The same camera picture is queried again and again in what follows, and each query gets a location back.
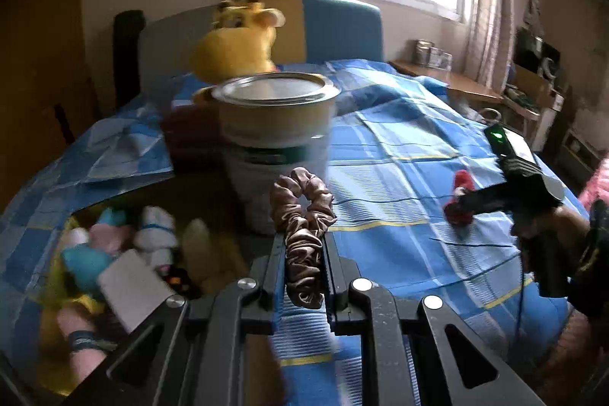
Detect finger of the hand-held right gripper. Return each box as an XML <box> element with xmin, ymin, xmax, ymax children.
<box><xmin>454</xmin><ymin>185</ymin><xmax>518</xmax><ymax>217</ymax></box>

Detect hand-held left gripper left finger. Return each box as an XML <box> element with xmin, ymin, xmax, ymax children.
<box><xmin>62</xmin><ymin>235</ymin><xmax>289</xmax><ymax>406</ymax></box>

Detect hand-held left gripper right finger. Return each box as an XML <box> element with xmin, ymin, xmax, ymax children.
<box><xmin>321</xmin><ymin>235</ymin><xmax>548</xmax><ymax>406</ymax></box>

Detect small red plush toy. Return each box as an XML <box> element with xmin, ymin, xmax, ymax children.
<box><xmin>443</xmin><ymin>170</ymin><xmax>477</xmax><ymax>226</ymax></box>

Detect brown satin scrunchie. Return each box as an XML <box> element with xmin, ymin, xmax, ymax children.
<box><xmin>269</xmin><ymin>167</ymin><xmax>338</xmax><ymax>309</ymax></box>

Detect cream cloth glove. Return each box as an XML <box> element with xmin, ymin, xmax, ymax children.
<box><xmin>183</xmin><ymin>218</ymin><xmax>224</xmax><ymax>293</ymax></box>

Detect white blue-striped sock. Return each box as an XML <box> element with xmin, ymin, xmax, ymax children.
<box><xmin>133</xmin><ymin>205</ymin><xmax>179</xmax><ymax>274</ymax></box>

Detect white power bank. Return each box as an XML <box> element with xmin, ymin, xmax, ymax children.
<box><xmin>97</xmin><ymin>249</ymin><xmax>174</xmax><ymax>333</ymax></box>

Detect pale pink bundle dark band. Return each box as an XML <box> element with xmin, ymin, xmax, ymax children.
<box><xmin>57</xmin><ymin>306</ymin><xmax>120</xmax><ymax>392</ymax></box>

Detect gold tin box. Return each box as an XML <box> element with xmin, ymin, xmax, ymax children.
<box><xmin>33</xmin><ymin>187</ymin><xmax>267</xmax><ymax>397</ymax></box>

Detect person's right forearm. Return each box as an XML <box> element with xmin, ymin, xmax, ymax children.
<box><xmin>568</xmin><ymin>199</ymin><xmax>609</xmax><ymax>321</ymax></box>

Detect person's right hand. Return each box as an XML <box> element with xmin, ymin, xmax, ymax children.
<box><xmin>540</xmin><ymin>204</ymin><xmax>591</xmax><ymax>274</ymax></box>

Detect wooden chair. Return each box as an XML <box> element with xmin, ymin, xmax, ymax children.
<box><xmin>504</xmin><ymin>64</ymin><xmax>564</xmax><ymax>150</ymax></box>

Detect blue plaid bedsheet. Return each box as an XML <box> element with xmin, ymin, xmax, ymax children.
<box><xmin>0</xmin><ymin>59</ymin><xmax>586</xmax><ymax>406</ymax></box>

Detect wooden desk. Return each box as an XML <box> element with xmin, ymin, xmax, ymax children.
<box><xmin>390</xmin><ymin>60</ymin><xmax>505</xmax><ymax>102</ymax></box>

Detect black bag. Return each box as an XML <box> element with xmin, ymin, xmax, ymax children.
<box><xmin>516</xmin><ymin>0</ymin><xmax>562</xmax><ymax>78</ymax></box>

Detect white metal can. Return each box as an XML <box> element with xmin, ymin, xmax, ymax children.
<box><xmin>209</xmin><ymin>72</ymin><xmax>342</xmax><ymax>236</ymax></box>

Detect brown box behind can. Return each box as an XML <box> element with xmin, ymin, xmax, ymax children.
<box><xmin>159</xmin><ymin>104</ymin><xmax>229</xmax><ymax>174</ymax></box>

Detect clear glass containers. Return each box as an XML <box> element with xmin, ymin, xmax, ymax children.
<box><xmin>413</xmin><ymin>39</ymin><xmax>453</xmax><ymax>69</ymax></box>

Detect patterned curtain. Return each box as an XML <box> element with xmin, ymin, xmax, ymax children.
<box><xmin>469</xmin><ymin>0</ymin><xmax>517</xmax><ymax>93</ymax></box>

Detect yellow giraffe plush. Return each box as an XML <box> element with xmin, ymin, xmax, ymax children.
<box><xmin>189</xmin><ymin>0</ymin><xmax>286</xmax><ymax>102</ymax></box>

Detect blue and tan headboard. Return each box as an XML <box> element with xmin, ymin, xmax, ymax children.
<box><xmin>138</xmin><ymin>0</ymin><xmax>385</xmax><ymax>78</ymax></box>

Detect wooden wardrobe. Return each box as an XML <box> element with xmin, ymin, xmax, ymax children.
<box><xmin>0</xmin><ymin>0</ymin><xmax>100</xmax><ymax>217</ymax></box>

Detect black cable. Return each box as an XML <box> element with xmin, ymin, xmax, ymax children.
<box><xmin>514</xmin><ymin>239</ymin><xmax>529</xmax><ymax>340</ymax></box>

